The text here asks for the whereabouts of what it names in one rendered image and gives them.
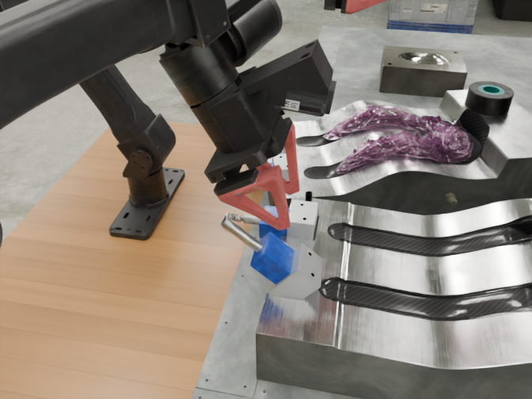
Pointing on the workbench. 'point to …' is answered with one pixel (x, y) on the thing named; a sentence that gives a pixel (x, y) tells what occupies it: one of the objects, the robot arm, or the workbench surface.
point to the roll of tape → (489, 98)
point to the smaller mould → (421, 71)
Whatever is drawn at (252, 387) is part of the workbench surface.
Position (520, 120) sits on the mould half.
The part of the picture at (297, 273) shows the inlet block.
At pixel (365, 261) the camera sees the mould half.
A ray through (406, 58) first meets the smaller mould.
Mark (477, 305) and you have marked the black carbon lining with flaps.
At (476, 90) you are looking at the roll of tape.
